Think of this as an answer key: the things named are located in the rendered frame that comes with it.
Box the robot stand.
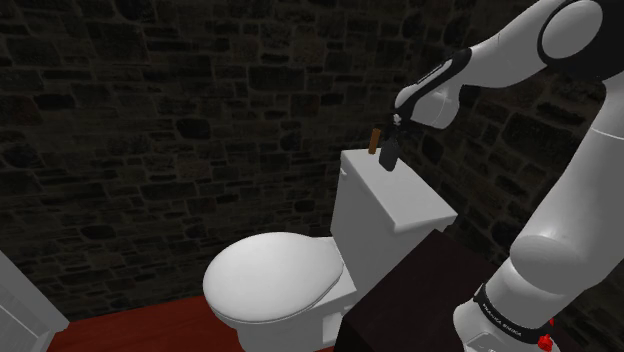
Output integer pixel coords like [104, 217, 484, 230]
[333, 230, 584, 352]

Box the white toilet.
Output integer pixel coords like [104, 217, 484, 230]
[202, 147, 458, 352]

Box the white cabinet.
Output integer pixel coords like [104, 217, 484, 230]
[0, 250, 70, 352]

